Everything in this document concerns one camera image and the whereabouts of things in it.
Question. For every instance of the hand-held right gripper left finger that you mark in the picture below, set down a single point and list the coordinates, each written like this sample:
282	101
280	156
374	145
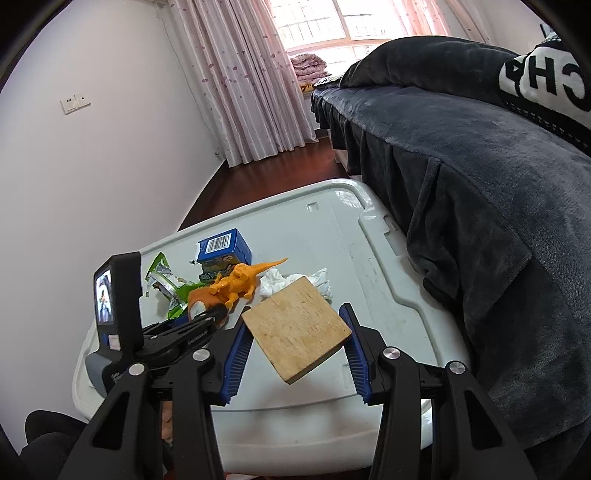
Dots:
235	364

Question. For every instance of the black white-lettered cushion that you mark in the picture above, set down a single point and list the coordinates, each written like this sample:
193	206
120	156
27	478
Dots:
545	83

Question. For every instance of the window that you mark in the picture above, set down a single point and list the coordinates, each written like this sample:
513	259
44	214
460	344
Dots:
351	21

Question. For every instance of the orange white plush toy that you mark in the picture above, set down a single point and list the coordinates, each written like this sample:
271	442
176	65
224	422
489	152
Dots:
201	300

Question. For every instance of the yellow patterned cloth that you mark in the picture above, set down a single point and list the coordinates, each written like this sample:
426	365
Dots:
308	85

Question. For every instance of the orange toy dinosaur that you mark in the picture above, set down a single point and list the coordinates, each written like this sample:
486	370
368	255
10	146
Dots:
235	281

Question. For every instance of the blue drink carton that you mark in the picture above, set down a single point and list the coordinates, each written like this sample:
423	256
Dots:
221	247

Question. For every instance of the white bed frame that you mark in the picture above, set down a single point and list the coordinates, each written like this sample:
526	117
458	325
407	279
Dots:
344	161

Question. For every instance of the person's dark trouser leg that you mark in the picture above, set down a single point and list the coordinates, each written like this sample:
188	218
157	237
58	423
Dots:
46	438

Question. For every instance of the folded pink quilt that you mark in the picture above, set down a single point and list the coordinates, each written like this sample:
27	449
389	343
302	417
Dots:
309	64

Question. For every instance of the dark grey bed blanket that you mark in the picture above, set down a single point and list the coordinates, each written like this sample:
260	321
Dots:
485	207

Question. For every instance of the white wall socket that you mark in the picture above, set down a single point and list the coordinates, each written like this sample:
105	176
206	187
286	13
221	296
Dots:
74	104

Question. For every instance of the crumpled white tissue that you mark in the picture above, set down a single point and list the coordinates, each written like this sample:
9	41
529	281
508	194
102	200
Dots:
277	281

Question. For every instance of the white plastic storage lid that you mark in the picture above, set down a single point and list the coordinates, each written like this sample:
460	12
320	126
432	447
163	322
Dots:
323	230

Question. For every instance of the wooden block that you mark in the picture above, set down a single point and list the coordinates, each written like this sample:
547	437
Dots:
295	327

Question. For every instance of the pink dotted curtain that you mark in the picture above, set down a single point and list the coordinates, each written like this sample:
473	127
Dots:
244	78
438	16

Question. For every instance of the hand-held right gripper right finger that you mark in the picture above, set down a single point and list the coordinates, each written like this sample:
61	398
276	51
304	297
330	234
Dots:
358	364

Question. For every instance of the green snack wrapper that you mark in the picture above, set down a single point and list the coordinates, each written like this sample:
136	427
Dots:
161	277

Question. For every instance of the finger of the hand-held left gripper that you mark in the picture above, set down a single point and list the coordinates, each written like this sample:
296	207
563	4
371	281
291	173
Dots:
196	339
184	323

